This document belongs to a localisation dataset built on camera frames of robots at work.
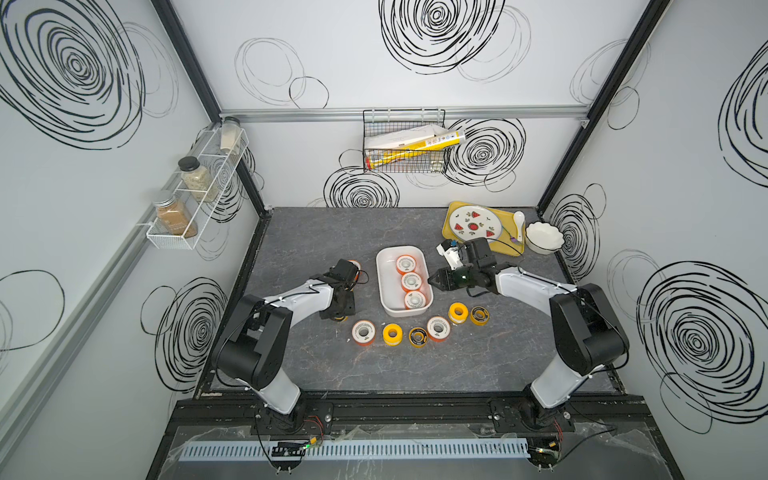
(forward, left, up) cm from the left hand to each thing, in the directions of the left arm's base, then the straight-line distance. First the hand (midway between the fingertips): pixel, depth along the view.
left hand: (341, 308), depth 93 cm
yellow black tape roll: (-9, -24, +1) cm, 25 cm away
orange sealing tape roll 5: (-8, -8, +1) cm, 11 cm away
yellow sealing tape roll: (-8, -16, +1) cm, 18 cm away
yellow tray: (+29, -59, +1) cm, 66 cm away
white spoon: (+39, -65, +3) cm, 76 cm away
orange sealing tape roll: (+16, -20, +2) cm, 26 cm away
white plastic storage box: (+6, -16, 0) cm, 17 cm away
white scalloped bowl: (+29, -71, +3) cm, 77 cm away
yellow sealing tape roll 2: (-1, -36, +2) cm, 36 cm away
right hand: (+7, -29, +8) cm, 31 cm away
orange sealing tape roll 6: (-7, -30, +2) cm, 31 cm away
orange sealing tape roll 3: (+3, -23, +1) cm, 23 cm away
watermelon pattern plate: (+38, -48, +2) cm, 61 cm away
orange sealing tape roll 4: (+16, -4, +2) cm, 16 cm away
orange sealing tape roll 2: (+9, -22, +2) cm, 24 cm away
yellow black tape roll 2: (-2, -43, +2) cm, 43 cm away
